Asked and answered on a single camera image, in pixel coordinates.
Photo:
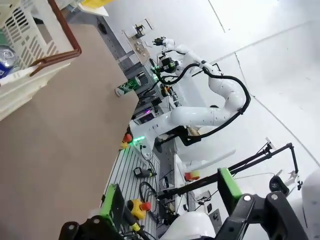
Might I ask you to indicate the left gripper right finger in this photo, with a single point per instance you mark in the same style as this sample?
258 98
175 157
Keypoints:
250 215

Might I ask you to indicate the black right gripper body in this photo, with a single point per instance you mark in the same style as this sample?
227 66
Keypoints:
169 65

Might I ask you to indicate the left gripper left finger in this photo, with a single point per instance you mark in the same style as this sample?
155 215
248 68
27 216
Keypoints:
110 207

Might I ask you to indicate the green drink can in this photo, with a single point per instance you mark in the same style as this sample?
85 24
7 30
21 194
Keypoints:
128 86

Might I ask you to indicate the blue drink can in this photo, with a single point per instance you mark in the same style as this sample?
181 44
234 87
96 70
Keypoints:
6 62

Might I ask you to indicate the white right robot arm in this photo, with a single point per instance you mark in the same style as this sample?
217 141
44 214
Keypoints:
195 116

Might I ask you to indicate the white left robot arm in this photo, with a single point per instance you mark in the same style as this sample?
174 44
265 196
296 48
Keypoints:
190 225

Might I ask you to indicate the cream plastic folding shopping basket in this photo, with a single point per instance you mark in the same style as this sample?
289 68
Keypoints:
25 92

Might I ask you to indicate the yellow box emergency stop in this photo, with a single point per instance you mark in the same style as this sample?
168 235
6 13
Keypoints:
136 206

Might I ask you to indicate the black handheld enabling device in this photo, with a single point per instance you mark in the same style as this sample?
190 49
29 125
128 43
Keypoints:
138 172

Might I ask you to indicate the red yellow emergency stop button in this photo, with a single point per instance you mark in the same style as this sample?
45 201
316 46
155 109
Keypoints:
127 138
192 175

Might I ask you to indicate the white side table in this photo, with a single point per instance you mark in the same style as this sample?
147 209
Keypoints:
96 10

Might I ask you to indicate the grey slotted aluminium base plate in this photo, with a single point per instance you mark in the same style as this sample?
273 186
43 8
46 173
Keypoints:
125 170

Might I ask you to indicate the black camera on stand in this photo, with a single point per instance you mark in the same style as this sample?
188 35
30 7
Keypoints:
277 185

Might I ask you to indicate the black articulated camera stand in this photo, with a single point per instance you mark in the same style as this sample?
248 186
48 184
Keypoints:
190 184

